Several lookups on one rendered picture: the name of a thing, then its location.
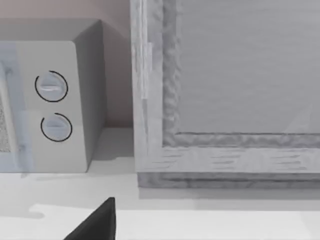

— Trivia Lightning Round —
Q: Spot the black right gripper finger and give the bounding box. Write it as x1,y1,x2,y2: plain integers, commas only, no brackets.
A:
62,196,117,240

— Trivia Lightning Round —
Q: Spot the round microwave knob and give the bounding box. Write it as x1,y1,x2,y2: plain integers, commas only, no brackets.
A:
40,112,73,143
34,70,69,103

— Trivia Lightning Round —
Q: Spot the pale microwave oven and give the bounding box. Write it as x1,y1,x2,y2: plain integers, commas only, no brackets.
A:
0,18,106,174

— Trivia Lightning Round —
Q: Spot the microwave oven door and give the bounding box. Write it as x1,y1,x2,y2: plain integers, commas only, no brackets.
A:
0,41,35,173

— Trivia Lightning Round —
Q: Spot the grey wooden cabinet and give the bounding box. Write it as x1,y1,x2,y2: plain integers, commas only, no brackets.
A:
129,0,320,189

